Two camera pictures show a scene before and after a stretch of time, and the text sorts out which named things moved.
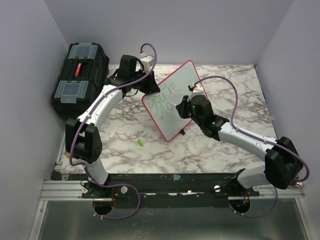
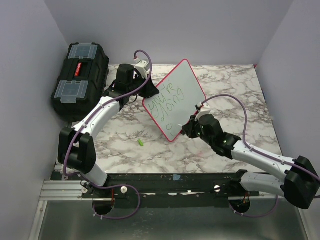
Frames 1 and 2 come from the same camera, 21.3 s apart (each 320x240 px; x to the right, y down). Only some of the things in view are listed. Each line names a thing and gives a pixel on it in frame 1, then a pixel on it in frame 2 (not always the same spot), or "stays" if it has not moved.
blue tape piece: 176,177 stays
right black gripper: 182,107 → 189,127
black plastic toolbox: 84,71 stays
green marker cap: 140,142 stays
